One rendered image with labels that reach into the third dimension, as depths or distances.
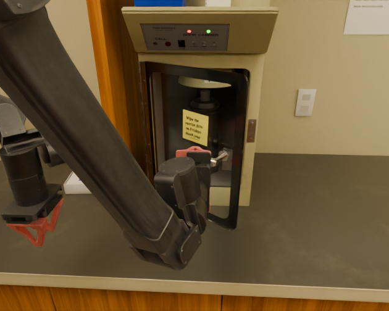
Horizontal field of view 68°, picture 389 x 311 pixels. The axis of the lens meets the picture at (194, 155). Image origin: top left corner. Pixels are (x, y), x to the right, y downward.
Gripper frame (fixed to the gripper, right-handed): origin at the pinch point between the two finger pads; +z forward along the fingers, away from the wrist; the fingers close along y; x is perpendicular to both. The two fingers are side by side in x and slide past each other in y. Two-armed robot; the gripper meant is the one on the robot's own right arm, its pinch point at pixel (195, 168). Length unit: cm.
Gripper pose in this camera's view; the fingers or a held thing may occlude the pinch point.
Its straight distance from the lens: 64.5
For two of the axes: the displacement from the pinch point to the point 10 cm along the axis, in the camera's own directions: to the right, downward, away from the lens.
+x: -10.0, -0.2, 0.6
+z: 0.6, -4.2, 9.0
